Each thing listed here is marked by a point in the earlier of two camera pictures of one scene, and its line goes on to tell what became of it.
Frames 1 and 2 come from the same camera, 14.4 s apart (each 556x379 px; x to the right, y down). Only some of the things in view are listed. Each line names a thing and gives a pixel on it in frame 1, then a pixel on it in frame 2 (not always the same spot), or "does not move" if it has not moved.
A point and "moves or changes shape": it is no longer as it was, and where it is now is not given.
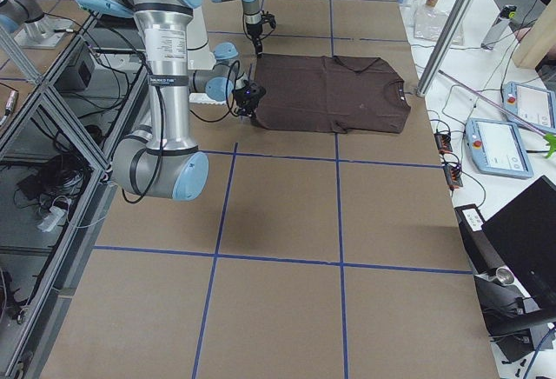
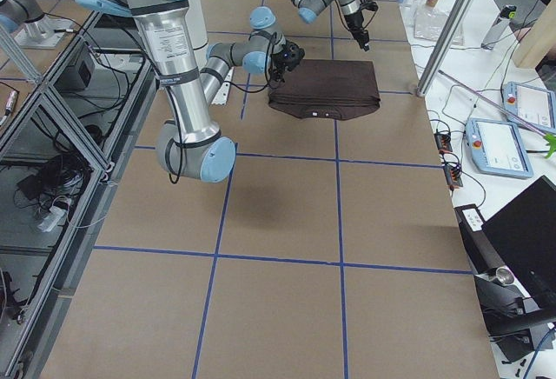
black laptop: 524,234 does not move
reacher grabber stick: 549,138 does not move
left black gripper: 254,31 to 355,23
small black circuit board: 453,170 does not move
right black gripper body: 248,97 to 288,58
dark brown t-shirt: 327,93 moves or changes shape
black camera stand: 519,324 does not move
